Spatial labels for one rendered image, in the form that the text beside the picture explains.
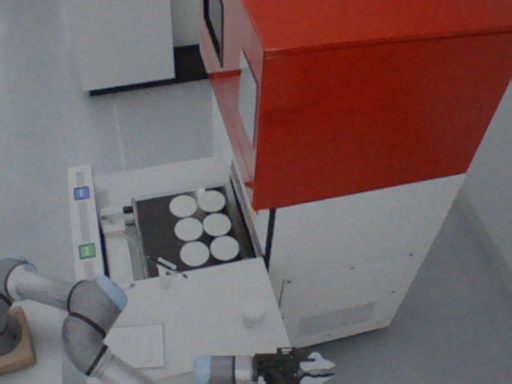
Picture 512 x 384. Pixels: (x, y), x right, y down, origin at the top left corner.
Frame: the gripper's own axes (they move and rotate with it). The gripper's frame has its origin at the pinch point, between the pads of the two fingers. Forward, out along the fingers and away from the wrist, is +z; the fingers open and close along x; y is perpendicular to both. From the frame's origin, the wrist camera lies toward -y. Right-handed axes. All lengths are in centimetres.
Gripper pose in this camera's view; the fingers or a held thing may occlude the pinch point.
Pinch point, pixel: (330, 371)
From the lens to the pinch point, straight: 152.1
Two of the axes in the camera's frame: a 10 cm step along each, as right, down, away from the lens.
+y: 0.4, -2.7, 9.6
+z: 10.0, -0.3, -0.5
